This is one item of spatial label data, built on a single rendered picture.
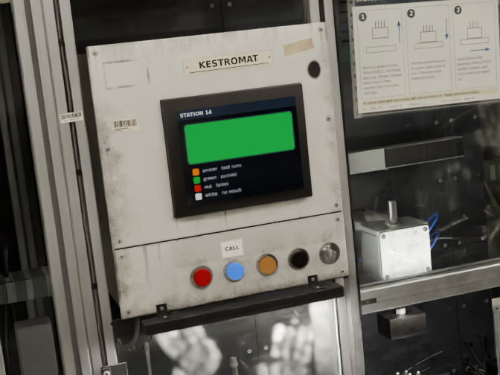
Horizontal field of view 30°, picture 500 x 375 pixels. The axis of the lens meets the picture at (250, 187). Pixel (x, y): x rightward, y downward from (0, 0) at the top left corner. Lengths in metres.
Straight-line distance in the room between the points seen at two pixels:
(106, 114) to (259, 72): 0.27
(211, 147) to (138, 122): 0.13
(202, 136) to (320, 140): 0.22
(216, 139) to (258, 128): 0.08
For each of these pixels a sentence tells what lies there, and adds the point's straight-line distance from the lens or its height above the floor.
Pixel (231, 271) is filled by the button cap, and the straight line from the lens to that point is 1.62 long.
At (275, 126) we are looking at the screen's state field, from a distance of 1.60.
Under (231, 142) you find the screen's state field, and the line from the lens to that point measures 1.58.
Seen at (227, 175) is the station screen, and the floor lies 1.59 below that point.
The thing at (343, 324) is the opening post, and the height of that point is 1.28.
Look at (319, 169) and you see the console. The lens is 1.66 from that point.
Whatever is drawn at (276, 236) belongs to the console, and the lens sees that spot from 1.65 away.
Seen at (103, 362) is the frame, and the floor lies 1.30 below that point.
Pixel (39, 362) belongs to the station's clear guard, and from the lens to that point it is 1.64.
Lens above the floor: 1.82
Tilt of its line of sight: 9 degrees down
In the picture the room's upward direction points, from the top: 6 degrees counter-clockwise
